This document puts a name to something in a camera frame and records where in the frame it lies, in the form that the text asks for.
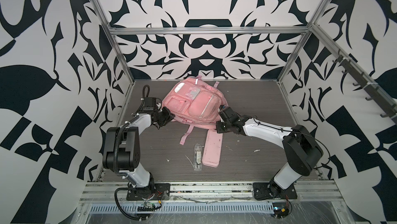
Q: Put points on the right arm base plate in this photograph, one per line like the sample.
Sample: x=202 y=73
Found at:
x=270 y=191

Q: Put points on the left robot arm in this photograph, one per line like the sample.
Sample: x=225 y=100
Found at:
x=122 y=151

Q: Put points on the clear plastic packet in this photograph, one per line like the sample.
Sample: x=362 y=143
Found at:
x=197 y=157

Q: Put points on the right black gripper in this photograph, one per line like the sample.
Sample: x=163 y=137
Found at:
x=218 y=128

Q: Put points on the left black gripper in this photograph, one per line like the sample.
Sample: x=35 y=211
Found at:
x=168 y=116

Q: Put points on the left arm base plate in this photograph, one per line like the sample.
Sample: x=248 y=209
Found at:
x=151 y=192

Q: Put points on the white cable duct strip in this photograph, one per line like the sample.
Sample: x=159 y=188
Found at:
x=187 y=208

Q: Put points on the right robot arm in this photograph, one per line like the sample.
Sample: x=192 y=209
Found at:
x=302 y=151

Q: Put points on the green lit circuit board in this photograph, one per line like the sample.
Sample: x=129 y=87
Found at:
x=282 y=211

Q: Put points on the aluminium cage frame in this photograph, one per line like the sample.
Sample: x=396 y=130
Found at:
x=291 y=41

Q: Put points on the wall hook rail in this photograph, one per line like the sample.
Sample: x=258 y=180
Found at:
x=364 y=81

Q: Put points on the pink student backpack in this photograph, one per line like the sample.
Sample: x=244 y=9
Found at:
x=195 y=103

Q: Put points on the pink pencil case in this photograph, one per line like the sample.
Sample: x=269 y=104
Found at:
x=212 y=149

